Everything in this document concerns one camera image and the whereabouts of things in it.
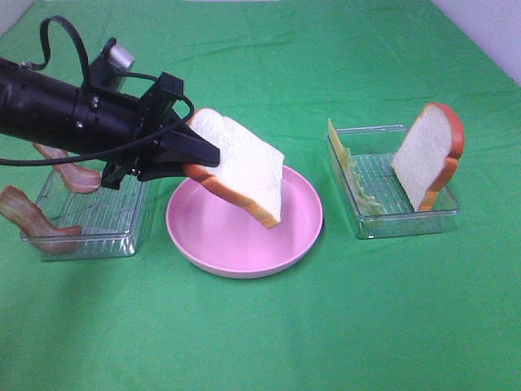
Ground green tablecloth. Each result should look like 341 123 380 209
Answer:
1 1 520 390

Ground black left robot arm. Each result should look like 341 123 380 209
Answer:
1 59 220 190

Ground right clear plastic tray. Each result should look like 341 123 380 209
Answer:
326 125 459 239

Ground bacon strip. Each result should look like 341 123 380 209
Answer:
1 185 82 254
33 143 101 194

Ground pink round plate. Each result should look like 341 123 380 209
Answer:
166 167 323 279

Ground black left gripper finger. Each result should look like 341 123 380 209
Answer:
160 122 221 168
136 159 186 182

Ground clear plastic tray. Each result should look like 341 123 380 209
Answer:
326 125 459 239
20 170 151 261

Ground yellow cheese slice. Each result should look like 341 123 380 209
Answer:
328 118 348 170

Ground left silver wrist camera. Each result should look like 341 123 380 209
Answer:
90 37 135 90

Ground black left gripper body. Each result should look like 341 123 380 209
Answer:
101 72 184 190

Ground left clear plastic tray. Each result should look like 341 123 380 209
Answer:
20 170 151 261

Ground left black cable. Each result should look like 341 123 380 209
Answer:
0 15 195 167

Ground green lettuce leaf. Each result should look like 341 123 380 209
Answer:
341 147 384 216

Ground bread slice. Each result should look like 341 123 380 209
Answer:
392 103 465 212
182 108 285 229

